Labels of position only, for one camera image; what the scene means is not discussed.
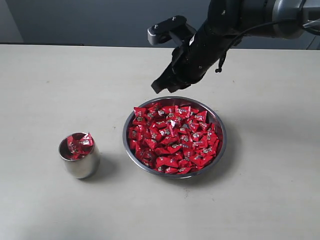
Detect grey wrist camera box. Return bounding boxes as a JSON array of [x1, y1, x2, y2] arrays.
[[147, 15, 196, 47]]

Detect stainless steel cup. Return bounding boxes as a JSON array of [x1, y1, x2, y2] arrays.
[[58, 138, 101, 179]]

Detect stainless steel bowl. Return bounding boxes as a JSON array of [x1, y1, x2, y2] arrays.
[[122, 96, 227, 180]]

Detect red candies inside cup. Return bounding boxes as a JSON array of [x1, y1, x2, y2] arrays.
[[59, 132, 95, 161]]

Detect black camera cable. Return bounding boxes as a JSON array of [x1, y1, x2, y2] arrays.
[[214, 19, 301, 74]]

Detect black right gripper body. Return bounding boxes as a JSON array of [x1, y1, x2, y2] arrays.
[[170, 24, 235, 85]]

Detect pile of red candies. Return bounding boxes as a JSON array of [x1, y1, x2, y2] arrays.
[[126, 100, 223, 175]]

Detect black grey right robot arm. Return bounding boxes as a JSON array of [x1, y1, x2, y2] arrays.
[[147, 0, 320, 93]]

